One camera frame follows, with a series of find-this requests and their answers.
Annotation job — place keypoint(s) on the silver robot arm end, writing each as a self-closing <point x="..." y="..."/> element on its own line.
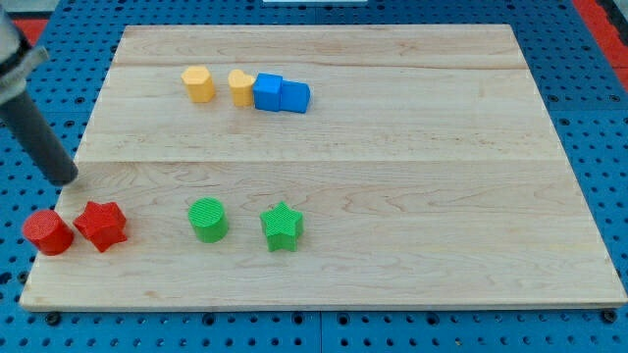
<point x="19" y="58"/>

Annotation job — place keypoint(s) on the light wooden board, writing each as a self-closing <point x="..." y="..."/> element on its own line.
<point x="426" y="167"/>

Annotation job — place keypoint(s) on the green star block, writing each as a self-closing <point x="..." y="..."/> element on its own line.
<point x="282" y="226"/>

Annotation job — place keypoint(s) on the blue rounded block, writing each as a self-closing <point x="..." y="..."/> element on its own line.
<point x="295" y="96"/>

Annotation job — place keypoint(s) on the blue cube block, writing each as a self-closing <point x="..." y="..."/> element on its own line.
<point x="267" y="92"/>

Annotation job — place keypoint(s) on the green cylinder block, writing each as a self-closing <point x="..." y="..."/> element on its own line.
<point x="208" y="220"/>

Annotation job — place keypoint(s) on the yellow heart block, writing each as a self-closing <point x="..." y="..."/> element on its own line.
<point x="241" y="88"/>

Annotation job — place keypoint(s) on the yellow hexagon block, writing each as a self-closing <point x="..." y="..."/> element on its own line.
<point x="198" y="83"/>

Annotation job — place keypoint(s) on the red star block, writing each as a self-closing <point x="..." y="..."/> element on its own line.
<point x="103" y="224"/>

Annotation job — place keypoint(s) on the red cylinder block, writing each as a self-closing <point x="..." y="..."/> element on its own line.
<point x="47" y="231"/>

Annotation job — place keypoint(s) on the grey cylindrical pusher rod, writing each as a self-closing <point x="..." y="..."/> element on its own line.
<point x="26" y="123"/>

